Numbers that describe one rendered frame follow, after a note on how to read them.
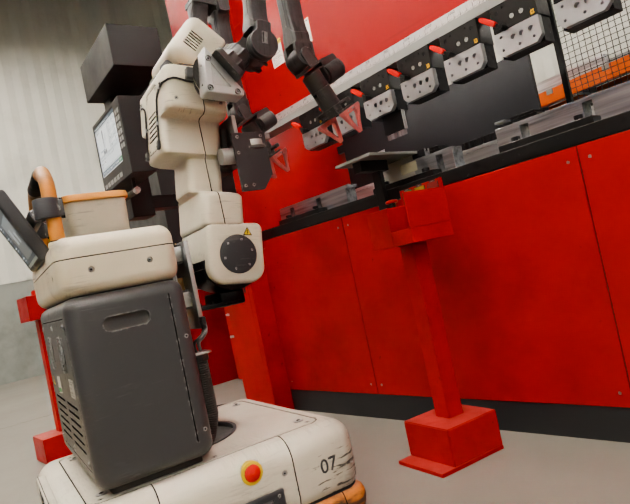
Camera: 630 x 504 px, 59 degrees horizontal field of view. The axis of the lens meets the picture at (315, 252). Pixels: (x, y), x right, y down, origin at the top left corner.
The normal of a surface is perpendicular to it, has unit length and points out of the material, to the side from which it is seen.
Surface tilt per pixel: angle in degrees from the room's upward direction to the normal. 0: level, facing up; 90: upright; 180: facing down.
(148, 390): 90
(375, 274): 90
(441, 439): 90
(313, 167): 90
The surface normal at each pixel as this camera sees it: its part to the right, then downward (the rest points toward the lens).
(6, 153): 0.65, -0.16
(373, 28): -0.75, 0.14
